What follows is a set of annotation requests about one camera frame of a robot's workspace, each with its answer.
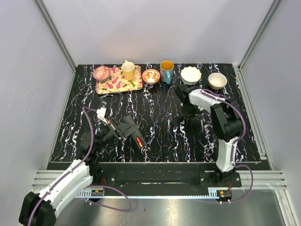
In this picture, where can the white scalloped bowl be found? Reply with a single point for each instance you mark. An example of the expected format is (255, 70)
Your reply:
(190, 75)

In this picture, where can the orange floral small bowl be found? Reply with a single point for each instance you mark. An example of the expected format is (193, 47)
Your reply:
(151, 76)

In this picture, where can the yellow mug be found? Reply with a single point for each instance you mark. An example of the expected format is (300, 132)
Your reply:
(128, 69)

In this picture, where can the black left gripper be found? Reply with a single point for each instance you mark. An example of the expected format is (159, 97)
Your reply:
(120, 129)

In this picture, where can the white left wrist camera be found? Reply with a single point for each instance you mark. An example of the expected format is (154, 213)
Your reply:
(101, 114)

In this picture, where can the left connector box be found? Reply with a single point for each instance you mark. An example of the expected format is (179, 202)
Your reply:
(97, 192)

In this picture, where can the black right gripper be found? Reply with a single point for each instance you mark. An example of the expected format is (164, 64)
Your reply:
(189, 116)

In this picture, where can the connector box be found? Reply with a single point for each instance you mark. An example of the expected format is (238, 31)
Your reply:
(97, 192)
(226, 194)

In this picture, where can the pink patterned bowl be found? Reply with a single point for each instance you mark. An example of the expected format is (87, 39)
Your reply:
(102, 73)

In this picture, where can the right connector box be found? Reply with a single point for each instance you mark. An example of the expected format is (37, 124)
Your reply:
(226, 194)

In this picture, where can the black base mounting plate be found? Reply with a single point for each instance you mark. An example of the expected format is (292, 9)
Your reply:
(192, 174)

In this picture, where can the blue mug orange inside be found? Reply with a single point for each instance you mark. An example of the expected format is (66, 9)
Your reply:
(166, 71)

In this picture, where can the red orange battery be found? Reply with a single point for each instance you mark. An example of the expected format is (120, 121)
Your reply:
(139, 142)

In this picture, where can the beige round bowl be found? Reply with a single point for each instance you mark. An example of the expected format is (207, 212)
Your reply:
(217, 81)

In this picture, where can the black remote control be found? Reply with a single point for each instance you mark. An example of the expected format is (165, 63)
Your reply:
(135, 135)

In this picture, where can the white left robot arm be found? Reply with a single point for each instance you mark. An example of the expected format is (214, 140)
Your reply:
(43, 208)

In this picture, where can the floral rectangular tray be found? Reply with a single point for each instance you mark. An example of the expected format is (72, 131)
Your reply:
(117, 83)

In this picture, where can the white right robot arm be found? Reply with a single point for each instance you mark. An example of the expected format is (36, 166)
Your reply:
(228, 125)

